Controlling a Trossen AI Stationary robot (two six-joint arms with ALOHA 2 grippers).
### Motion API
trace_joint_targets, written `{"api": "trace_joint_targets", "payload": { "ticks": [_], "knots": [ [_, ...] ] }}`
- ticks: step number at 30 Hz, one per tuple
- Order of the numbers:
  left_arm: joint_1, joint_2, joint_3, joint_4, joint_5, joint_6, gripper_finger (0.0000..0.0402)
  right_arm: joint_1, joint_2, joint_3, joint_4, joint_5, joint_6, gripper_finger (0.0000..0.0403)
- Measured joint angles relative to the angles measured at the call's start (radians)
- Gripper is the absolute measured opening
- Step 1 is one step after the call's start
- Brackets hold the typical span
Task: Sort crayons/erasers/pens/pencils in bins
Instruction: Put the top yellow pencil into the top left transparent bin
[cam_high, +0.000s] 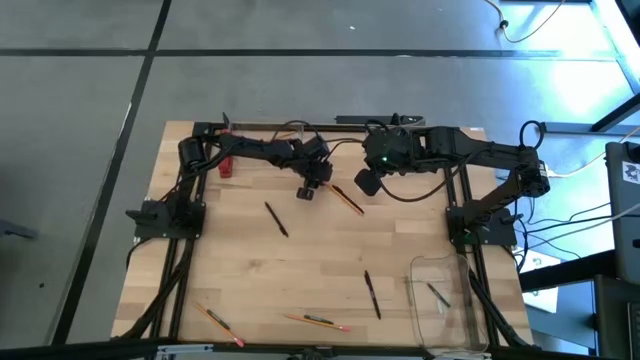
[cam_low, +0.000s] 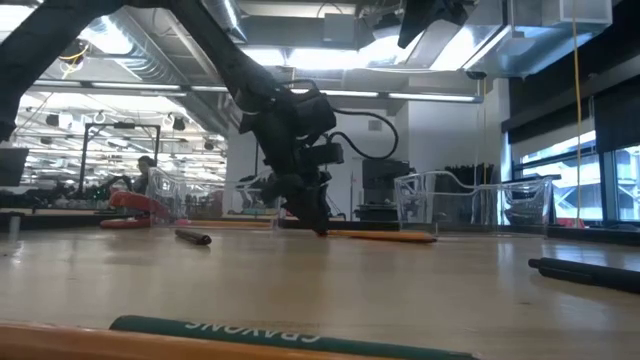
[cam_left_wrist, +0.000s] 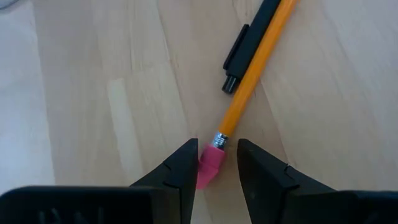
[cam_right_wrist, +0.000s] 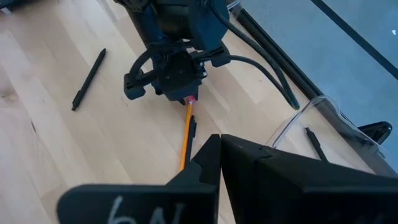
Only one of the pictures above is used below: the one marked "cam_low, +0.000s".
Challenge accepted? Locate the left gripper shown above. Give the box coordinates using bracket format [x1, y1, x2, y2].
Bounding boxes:
[238, 87, 337, 236]

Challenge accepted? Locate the orange pencil pink eraser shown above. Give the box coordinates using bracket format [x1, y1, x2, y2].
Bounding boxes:
[319, 228, 439, 245]
[0, 321, 386, 360]

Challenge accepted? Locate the black crayon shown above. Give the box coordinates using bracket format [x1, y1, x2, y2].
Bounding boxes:
[174, 228, 213, 247]

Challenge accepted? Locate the green crayon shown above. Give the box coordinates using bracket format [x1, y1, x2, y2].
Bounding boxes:
[109, 315, 481, 360]

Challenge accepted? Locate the black cabinet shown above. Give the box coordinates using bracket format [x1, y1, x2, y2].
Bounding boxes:
[360, 158, 412, 223]

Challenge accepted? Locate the long white light bar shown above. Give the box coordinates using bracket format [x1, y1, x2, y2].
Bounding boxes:
[29, 77, 485, 105]

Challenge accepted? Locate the clear plastic bin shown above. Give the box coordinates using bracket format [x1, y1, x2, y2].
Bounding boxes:
[148, 166, 291, 231]
[393, 170, 555, 236]

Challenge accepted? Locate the person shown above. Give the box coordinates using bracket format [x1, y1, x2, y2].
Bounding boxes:
[132, 154, 157, 195]

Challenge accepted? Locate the red stapler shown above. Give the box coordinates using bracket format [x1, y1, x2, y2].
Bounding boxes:
[99, 189, 171, 230]

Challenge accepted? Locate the black pen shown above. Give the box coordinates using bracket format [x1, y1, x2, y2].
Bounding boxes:
[528, 257, 640, 289]
[538, 268, 640, 295]

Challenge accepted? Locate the black computer monitor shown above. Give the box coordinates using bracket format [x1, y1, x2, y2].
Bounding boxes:
[0, 147, 30, 188]

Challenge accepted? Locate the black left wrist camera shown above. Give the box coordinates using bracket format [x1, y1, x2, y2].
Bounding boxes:
[312, 141, 346, 167]

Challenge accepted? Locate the black left camera cable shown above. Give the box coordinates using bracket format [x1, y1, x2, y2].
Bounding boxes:
[327, 108, 400, 162]

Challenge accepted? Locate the silver rectangular air duct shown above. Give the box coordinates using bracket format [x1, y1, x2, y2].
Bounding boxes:
[429, 0, 614, 79]

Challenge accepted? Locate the yellow hanging cable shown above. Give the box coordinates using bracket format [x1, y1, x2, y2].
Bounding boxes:
[571, 0, 585, 224]

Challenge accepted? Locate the black gantry frame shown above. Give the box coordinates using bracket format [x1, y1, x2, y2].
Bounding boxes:
[78, 122, 162, 196]

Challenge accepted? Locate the black ceiling device yellow cord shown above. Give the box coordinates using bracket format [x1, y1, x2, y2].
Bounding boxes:
[62, 38, 92, 66]

